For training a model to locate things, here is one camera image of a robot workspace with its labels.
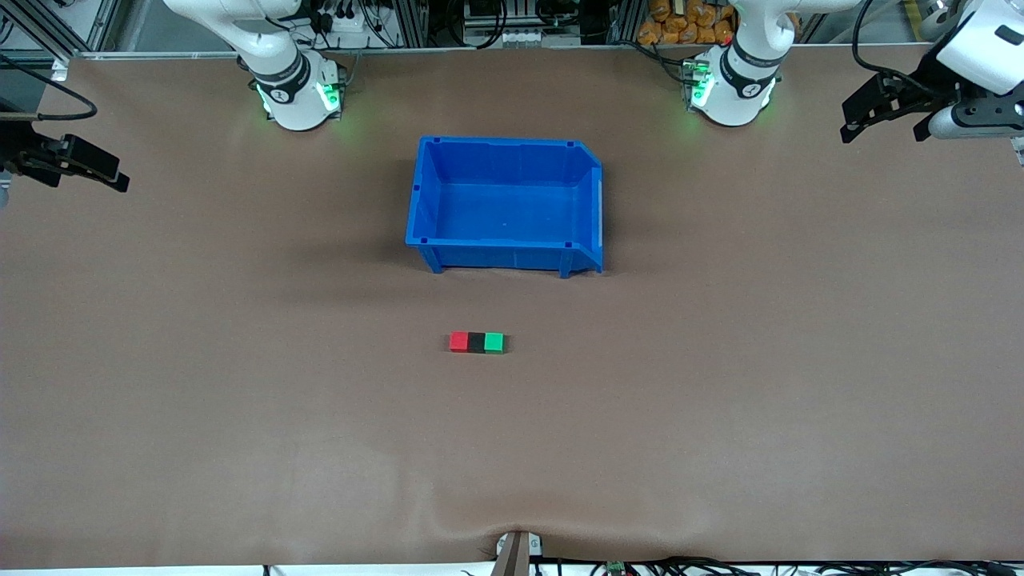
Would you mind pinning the red cube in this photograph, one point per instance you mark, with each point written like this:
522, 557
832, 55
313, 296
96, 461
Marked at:
458, 342

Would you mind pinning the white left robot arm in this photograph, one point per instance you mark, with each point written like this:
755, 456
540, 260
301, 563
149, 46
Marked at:
736, 96

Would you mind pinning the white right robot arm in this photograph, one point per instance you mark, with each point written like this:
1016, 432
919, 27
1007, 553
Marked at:
296, 104

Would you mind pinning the orange snack bag pile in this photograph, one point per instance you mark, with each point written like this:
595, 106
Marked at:
680, 28

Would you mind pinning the green cube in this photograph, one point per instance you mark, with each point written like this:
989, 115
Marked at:
494, 343

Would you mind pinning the white socket strip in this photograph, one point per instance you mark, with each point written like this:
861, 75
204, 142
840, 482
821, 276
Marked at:
536, 37

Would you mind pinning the blue plastic storage bin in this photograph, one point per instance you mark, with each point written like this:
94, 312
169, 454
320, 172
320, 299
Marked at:
504, 212

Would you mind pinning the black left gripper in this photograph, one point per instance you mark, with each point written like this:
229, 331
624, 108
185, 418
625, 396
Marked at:
930, 86

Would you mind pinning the brown table mat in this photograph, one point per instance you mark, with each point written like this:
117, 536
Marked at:
240, 448

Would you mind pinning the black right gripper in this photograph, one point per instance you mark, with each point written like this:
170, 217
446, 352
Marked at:
18, 149

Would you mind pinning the white power strip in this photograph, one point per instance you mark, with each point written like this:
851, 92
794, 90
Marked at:
348, 32

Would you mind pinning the black cube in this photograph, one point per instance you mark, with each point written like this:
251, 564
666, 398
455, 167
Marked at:
477, 343

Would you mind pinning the brown camera mount post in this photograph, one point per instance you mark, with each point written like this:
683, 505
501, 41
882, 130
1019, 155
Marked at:
512, 556

